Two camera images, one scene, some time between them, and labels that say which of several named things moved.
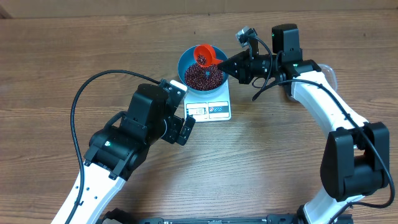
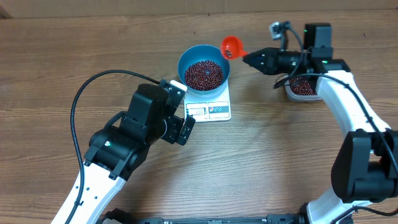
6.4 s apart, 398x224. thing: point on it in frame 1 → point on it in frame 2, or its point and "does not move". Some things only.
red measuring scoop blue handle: (205, 55) → (232, 48)
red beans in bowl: (204, 78) does not move
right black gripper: (247, 72) → (273, 61)
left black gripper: (176, 124) does not move
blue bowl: (199, 79) does not move
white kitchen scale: (212, 107) does not move
